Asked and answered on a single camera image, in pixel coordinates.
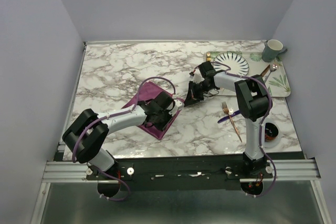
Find brown handled knife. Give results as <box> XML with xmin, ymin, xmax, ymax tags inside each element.
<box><xmin>260</xmin><ymin>65</ymin><xmax>270</xmax><ymax>77</ymax></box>

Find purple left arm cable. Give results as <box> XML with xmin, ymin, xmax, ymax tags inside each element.
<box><xmin>71</xmin><ymin>76</ymin><xmax>178</xmax><ymax>201</ymax></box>

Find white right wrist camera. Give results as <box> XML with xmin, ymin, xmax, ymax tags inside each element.
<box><xmin>192</xmin><ymin>74</ymin><xmax>203</xmax><ymax>83</ymax></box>

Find round table cable hole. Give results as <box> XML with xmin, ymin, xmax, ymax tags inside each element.
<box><xmin>264</xmin><ymin>122</ymin><xmax>283</xmax><ymax>148</ymax></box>

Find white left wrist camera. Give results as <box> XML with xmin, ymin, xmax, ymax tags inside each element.
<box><xmin>173</xmin><ymin>99</ymin><xmax>184</xmax><ymax>111</ymax></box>

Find striped white blue plate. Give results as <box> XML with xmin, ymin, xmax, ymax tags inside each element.
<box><xmin>212</xmin><ymin>52</ymin><xmax>249</xmax><ymax>76</ymax></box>

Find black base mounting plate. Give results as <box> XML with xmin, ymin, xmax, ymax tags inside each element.
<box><xmin>87</xmin><ymin>154</ymin><xmax>272</xmax><ymax>191</ymax></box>

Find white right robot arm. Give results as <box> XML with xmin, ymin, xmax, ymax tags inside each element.
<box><xmin>184</xmin><ymin>61</ymin><xmax>272</xmax><ymax>178</ymax></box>

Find aluminium frame rail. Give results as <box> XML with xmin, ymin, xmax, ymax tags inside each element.
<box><xmin>42</xmin><ymin>158</ymin><xmax>321</xmax><ymax>183</ymax></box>

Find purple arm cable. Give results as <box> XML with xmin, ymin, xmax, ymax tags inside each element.
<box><xmin>71</xmin><ymin>76</ymin><xmax>178</xmax><ymax>201</ymax></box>
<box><xmin>189</xmin><ymin>61</ymin><xmax>278</xmax><ymax>198</ymax></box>

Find purple handled knife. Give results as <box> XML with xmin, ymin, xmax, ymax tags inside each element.
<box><xmin>217</xmin><ymin>110</ymin><xmax>240</xmax><ymax>123</ymax></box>

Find purple satin napkin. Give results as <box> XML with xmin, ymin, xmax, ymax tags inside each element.
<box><xmin>124</xmin><ymin>81</ymin><xmax>180</xmax><ymax>140</ymax></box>

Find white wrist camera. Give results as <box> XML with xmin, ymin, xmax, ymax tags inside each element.
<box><xmin>192</xmin><ymin>74</ymin><xmax>203</xmax><ymax>83</ymax></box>
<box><xmin>173</xmin><ymin>99</ymin><xmax>184</xmax><ymax>111</ymax></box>

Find silver spoon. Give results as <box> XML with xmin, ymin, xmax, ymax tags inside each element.
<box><xmin>265</xmin><ymin>64</ymin><xmax>278</xmax><ymax>82</ymax></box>

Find rose gold fork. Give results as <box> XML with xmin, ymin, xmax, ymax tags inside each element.
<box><xmin>222</xmin><ymin>102</ymin><xmax>243</xmax><ymax>143</ymax></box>

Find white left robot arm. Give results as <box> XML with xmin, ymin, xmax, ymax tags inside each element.
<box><xmin>62</xmin><ymin>91</ymin><xmax>184</xmax><ymax>179</ymax></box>

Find leaf pattern serving tray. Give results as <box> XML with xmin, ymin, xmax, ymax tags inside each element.
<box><xmin>208</xmin><ymin>51</ymin><xmax>291</xmax><ymax>98</ymax></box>

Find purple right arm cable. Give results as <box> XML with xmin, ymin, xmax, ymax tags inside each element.
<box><xmin>189</xmin><ymin>61</ymin><xmax>278</xmax><ymax>198</ymax></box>

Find grey green mug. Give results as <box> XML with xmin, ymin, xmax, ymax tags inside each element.
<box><xmin>261</xmin><ymin>39</ymin><xmax>288</xmax><ymax>62</ymax></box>

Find gold spoon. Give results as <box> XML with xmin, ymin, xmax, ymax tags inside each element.
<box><xmin>206</xmin><ymin>52</ymin><xmax>212</xmax><ymax>61</ymax></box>

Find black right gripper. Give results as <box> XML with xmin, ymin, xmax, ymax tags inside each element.
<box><xmin>184</xmin><ymin>81</ymin><xmax>213</xmax><ymax>107</ymax></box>

